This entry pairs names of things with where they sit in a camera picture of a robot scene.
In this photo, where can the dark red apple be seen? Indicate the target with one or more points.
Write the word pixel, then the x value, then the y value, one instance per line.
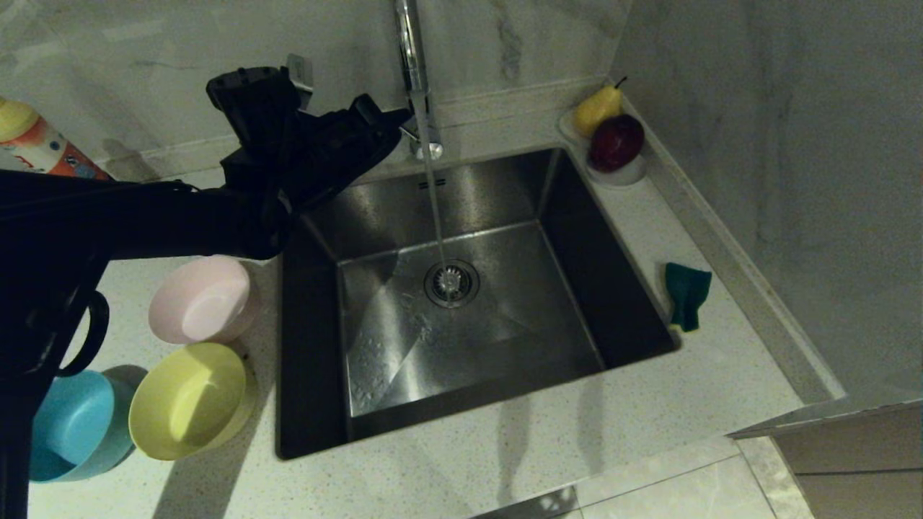
pixel 616 143

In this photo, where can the yellow-capped dish soap bottle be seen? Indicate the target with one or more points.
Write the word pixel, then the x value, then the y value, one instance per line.
pixel 36 148

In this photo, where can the yellow plastic bowl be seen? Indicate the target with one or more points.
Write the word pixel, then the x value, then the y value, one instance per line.
pixel 187 400

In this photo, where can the pink plastic bowl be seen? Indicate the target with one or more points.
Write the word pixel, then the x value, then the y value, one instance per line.
pixel 202 299

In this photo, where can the round metal sink drain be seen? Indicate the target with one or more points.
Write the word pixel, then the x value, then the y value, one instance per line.
pixel 452 283

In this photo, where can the blue plastic bowl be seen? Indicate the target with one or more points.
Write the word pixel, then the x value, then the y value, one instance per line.
pixel 79 425

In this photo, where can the beige cabinet front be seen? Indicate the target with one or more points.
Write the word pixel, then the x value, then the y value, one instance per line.
pixel 858 461

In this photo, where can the chrome faucet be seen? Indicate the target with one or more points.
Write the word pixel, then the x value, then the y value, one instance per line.
pixel 412 58

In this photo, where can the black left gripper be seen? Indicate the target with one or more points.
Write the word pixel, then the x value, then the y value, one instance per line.
pixel 317 155

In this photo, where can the small white fruit dish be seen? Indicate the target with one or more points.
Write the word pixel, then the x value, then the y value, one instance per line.
pixel 627 176

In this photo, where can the stainless steel sink basin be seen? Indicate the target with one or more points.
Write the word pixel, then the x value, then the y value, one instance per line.
pixel 469 339

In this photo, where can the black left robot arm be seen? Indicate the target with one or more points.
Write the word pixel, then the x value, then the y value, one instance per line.
pixel 108 216

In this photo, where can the green and yellow sponge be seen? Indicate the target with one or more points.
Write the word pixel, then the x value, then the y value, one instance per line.
pixel 685 292

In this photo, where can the yellow pear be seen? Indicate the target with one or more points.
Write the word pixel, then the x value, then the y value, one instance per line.
pixel 597 109

